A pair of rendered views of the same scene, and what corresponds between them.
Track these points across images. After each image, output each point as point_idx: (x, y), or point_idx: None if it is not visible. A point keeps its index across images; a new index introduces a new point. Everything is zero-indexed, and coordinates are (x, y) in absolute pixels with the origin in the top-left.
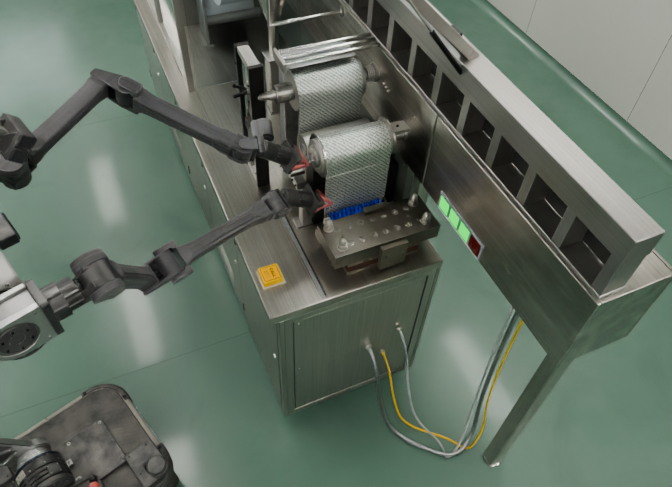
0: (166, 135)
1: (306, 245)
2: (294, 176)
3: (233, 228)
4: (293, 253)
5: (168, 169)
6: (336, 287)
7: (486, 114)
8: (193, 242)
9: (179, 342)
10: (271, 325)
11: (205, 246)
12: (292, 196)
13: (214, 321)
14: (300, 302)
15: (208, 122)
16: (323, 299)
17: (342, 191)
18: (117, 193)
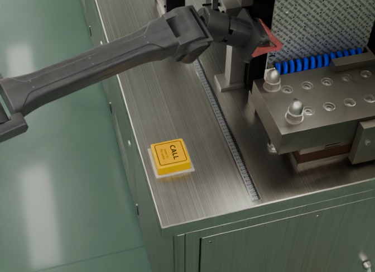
0: None
1: (232, 117)
2: None
3: (107, 59)
4: (211, 127)
5: (69, 35)
6: (277, 186)
7: None
8: (32, 75)
9: (50, 250)
10: (166, 239)
11: (52, 84)
12: (216, 20)
13: (100, 227)
14: (215, 205)
15: None
16: (254, 204)
17: (300, 26)
18: (4, 58)
